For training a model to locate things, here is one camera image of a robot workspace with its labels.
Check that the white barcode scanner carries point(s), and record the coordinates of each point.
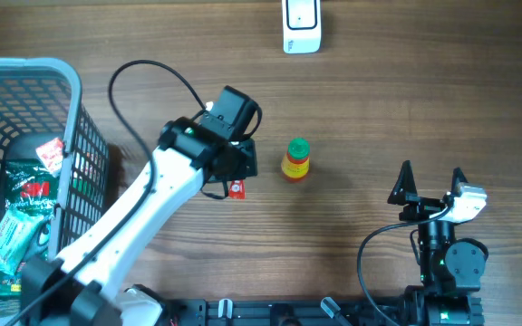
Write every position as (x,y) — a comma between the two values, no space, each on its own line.
(302,26)

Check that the teal wet wipes pack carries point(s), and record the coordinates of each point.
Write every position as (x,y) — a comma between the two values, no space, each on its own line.
(16,232)

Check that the green 3M gloves package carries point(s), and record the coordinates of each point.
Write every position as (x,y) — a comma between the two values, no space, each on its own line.
(31,189)

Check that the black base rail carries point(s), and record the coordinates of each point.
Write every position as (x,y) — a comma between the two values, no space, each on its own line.
(388,311)

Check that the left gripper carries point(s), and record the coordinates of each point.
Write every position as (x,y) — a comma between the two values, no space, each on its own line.
(250,167)

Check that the grey plastic shopping basket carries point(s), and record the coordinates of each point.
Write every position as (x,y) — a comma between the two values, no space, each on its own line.
(41,99)

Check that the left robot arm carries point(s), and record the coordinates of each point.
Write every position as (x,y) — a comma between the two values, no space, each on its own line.
(82,284)

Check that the red yellow sauce bottle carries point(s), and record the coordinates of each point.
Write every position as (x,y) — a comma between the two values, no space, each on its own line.
(296,161)

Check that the red stick sachet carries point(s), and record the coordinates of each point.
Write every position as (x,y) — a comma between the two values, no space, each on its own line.
(237,190)

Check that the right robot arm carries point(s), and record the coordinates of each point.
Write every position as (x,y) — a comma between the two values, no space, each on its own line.
(450,268)

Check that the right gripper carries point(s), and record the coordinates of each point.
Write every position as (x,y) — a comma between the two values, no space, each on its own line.
(420,206)

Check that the small red white snack packet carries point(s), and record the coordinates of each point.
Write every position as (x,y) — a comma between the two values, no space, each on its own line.
(51,156)

